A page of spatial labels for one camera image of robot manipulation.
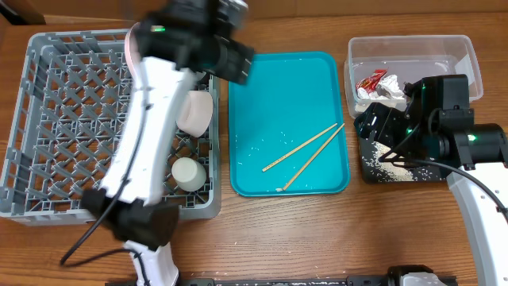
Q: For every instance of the wooden chopstick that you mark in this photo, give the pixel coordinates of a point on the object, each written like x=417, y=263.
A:
x=302, y=145
x=312, y=158

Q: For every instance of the spilled rice pile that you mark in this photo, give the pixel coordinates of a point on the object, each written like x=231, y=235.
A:
x=387, y=165

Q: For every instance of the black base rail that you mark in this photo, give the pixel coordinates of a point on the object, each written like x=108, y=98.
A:
x=362, y=280

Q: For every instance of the teal plastic tray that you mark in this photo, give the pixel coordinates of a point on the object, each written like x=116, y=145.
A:
x=289, y=97

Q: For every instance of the red snack wrapper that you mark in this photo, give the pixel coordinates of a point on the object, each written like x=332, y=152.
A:
x=370, y=83

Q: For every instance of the crumpled white paper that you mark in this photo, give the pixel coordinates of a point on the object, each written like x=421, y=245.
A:
x=386, y=88

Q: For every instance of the black tray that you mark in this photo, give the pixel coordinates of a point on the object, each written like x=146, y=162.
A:
x=397, y=175

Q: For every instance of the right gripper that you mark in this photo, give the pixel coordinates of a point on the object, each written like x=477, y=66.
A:
x=381, y=125

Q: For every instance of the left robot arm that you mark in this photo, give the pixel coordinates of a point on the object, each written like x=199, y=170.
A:
x=168, y=48

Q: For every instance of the large white plate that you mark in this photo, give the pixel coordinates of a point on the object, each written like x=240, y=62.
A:
x=132, y=56

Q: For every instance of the clear plastic bin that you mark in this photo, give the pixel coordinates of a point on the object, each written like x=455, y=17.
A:
x=410, y=58

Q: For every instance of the grey dishwasher rack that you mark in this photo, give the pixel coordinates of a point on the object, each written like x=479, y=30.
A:
x=71, y=105

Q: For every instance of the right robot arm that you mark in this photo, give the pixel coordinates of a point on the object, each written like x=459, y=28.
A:
x=438, y=129

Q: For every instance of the white paper cup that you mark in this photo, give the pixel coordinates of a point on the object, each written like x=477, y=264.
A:
x=189, y=174

